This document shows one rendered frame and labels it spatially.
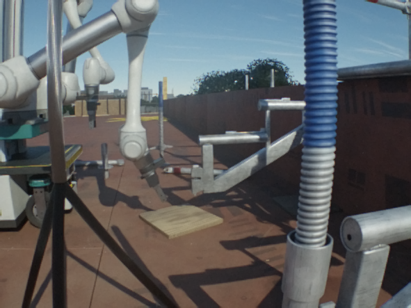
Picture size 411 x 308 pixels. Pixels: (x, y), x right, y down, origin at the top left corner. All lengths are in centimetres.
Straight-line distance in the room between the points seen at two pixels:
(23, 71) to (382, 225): 113
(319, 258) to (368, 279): 11
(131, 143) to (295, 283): 87
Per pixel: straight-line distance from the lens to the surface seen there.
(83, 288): 103
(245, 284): 101
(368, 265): 44
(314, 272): 37
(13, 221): 145
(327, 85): 32
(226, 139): 141
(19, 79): 117
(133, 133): 116
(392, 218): 44
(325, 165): 33
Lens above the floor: 57
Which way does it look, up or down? 10 degrees down
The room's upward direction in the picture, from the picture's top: straight up
